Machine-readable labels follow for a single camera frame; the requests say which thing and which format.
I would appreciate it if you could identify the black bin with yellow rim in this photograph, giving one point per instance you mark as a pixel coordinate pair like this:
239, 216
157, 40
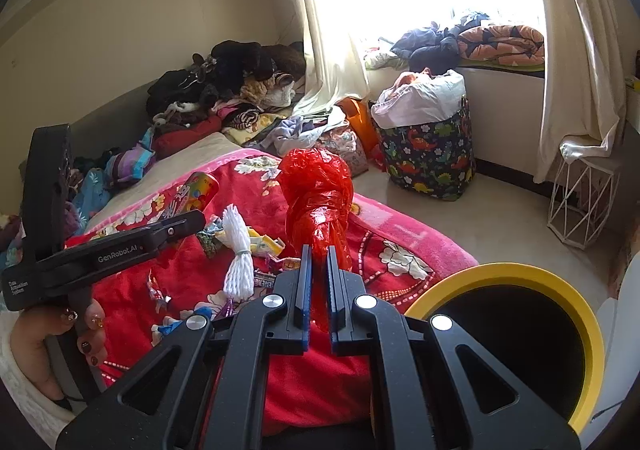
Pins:
525, 330

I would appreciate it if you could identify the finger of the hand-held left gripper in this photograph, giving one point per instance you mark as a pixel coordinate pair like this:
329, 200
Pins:
175, 229

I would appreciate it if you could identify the dark blue jacket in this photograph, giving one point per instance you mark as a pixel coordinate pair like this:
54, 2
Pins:
430, 47

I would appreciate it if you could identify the person's left forearm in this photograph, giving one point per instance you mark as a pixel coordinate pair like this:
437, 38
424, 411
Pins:
20, 397

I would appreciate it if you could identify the green candy wrapper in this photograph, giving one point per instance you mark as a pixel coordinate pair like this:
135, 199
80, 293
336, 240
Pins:
209, 237

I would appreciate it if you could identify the cream window curtain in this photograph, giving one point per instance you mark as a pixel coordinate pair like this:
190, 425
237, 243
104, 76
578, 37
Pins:
330, 29
575, 54

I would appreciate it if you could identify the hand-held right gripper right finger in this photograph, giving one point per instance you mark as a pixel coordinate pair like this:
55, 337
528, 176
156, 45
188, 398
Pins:
334, 307

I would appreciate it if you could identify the orange bag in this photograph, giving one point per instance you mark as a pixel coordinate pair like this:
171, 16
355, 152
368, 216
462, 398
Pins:
362, 122

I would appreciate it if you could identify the light blue printed cloth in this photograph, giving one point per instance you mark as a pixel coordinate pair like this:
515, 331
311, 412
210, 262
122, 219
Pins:
92, 195

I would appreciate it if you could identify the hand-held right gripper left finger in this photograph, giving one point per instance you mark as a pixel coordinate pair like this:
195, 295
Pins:
303, 295

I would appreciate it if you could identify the person's left hand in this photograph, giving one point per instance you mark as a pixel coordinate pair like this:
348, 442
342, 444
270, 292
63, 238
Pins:
35, 345

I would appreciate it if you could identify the pile of dark clothes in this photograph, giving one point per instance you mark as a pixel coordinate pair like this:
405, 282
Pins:
225, 69

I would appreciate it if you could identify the orange candy wrapper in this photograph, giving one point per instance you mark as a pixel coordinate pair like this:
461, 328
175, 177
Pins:
286, 264

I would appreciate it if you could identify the white plastic bag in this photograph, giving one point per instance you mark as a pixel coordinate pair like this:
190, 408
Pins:
420, 97

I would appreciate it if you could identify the purple striped cloth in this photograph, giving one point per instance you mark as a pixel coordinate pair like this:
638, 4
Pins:
127, 159

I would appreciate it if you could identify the colourful drink can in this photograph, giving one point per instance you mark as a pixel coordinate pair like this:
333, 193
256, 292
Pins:
196, 190

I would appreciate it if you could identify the yellow snack wrapper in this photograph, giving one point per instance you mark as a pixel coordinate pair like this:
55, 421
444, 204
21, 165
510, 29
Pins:
265, 242

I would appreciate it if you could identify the dinosaur print fabric basket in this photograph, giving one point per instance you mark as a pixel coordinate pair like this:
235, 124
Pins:
425, 154

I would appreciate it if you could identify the red plastic bag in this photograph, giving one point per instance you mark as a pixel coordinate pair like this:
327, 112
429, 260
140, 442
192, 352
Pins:
315, 190

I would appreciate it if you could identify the pale crumpled clothes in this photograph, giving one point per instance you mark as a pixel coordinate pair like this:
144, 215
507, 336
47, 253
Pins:
300, 129

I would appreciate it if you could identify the purple candy wrapper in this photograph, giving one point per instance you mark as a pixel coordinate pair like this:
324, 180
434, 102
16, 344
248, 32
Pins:
262, 279

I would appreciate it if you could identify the blue wrapper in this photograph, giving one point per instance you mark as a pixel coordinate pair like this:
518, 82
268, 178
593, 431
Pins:
172, 326

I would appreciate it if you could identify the red floral blanket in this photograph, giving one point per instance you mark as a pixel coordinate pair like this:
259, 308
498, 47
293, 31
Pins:
390, 240

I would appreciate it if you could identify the pink floral bag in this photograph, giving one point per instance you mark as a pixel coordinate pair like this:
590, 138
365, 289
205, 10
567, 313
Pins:
345, 149

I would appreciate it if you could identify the dark red cloth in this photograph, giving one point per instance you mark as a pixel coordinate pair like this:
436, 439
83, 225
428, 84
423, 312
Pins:
185, 137

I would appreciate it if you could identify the orange patterned quilt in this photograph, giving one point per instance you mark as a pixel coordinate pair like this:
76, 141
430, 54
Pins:
500, 44

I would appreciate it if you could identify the red and white candy wrapper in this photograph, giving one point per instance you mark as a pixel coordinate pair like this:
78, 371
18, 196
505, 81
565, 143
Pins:
157, 294

